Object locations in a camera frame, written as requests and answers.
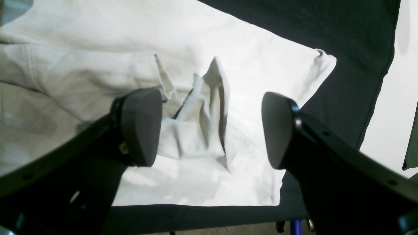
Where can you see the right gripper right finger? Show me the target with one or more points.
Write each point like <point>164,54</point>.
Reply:
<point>344,191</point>

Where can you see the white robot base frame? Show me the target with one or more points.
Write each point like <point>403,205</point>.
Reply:
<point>388,133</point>

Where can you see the black table cloth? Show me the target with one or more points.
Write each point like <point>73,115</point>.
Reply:
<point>360,34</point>

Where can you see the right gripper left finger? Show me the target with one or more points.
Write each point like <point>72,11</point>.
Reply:
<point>70,190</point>

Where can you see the white T-shirt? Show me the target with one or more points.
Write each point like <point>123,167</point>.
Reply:
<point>196,75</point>

